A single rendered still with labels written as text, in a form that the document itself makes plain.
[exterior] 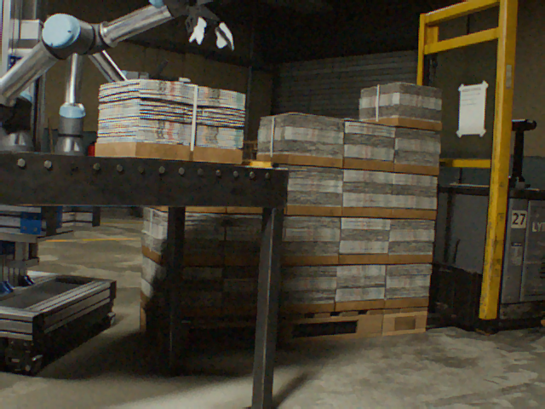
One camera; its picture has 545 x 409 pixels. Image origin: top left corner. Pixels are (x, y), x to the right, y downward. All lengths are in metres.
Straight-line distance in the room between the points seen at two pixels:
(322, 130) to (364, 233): 0.54
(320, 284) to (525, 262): 1.25
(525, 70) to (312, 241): 6.93
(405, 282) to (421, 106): 0.90
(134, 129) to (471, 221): 2.35
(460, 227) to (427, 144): 0.70
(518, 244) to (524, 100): 6.00
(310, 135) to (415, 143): 0.60
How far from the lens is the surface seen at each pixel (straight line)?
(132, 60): 10.35
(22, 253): 2.70
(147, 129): 1.75
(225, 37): 1.82
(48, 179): 1.45
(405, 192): 3.14
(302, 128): 2.83
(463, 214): 3.69
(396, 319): 3.21
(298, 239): 2.83
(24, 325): 2.32
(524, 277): 3.59
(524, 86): 9.38
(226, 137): 1.90
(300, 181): 2.82
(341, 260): 2.96
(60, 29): 2.13
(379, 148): 3.03
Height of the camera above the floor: 0.78
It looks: 3 degrees down
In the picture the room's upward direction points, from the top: 3 degrees clockwise
